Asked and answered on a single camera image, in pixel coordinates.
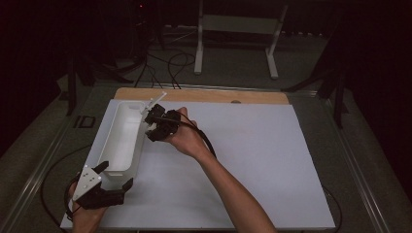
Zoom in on person's right hand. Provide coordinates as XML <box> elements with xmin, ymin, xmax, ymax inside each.
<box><xmin>164</xmin><ymin>106</ymin><xmax>214</xmax><ymax>162</ymax></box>

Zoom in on grey metal floor rail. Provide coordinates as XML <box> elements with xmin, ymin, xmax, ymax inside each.
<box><xmin>319</xmin><ymin>91</ymin><xmax>392</xmax><ymax>233</ymax></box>
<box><xmin>0</xmin><ymin>84</ymin><xmax>95</xmax><ymax>233</ymax></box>

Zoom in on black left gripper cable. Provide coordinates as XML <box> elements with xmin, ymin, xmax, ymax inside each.
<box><xmin>39</xmin><ymin>145</ymin><xmax>92</xmax><ymax>233</ymax></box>

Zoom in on white board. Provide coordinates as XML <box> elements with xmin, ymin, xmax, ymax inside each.
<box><xmin>59</xmin><ymin>98</ymin><xmax>336</xmax><ymax>231</ymax></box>

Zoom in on white metal stand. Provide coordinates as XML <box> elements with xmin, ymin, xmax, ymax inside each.
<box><xmin>192</xmin><ymin>0</ymin><xmax>290</xmax><ymax>81</ymax></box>

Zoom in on white plastic bin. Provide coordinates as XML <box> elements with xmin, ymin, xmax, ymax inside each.
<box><xmin>96</xmin><ymin>100</ymin><xmax>154</xmax><ymax>190</ymax></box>

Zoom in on wooden table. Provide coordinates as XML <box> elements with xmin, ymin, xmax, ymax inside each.
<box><xmin>114</xmin><ymin>86</ymin><xmax>291</xmax><ymax>106</ymax></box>

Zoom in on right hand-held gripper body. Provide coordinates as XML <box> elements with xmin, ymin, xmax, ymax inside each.
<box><xmin>140</xmin><ymin>91</ymin><xmax>183</xmax><ymax>141</ymax></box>

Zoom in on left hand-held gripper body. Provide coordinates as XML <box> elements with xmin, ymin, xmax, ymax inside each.
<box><xmin>71</xmin><ymin>164</ymin><xmax>126</xmax><ymax>211</ymax></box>

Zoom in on black floor cables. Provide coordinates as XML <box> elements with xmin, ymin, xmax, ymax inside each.
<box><xmin>133</xmin><ymin>50</ymin><xmax>197</xmax><ymax>90</ymax></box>

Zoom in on dark tripod stand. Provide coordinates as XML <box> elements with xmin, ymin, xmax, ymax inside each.
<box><xmin>281</xmin><ymin>62</ymin><xmax>350</xmax><ymax>130</ymax></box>
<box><xmin>65</xmin><ymin>56</ymin><xmax>134</xmax><ymax>117</ymax></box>

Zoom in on person's left hand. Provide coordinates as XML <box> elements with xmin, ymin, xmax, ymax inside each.
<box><xmin>67</xmin><ymin>182</ymin><xmax>109</xmax><ymax>233</ymax></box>

